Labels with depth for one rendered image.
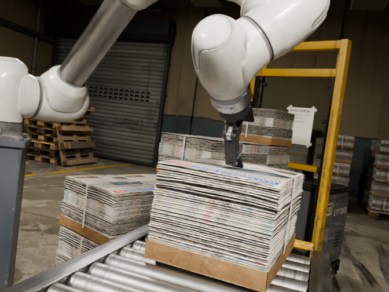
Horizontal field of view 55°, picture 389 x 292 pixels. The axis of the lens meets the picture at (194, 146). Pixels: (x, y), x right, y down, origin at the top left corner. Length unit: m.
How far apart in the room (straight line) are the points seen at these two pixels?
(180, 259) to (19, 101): 0.81
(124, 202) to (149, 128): 7.75
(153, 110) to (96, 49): 7.95
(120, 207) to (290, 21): 1.04
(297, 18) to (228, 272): 0.52
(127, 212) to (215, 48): 1.03
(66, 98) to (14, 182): 0.34
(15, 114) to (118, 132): 8.29
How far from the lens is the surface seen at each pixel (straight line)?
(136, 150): 9.41
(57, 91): 1.42
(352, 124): 8.40
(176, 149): 2.05
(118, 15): 1.25
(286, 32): 0.72
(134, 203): 1.57
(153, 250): 0.90
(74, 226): 1.74
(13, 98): 1.39
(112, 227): 1.54
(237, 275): 0.83
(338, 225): 3.34
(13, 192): 1.39
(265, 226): 0.80
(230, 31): 0.65
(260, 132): 2.43
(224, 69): 0.66
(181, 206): 0.85
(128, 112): 9.54
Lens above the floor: 1.12
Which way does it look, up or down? 3 degrees down
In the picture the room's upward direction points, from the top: 7 degrees clockwise
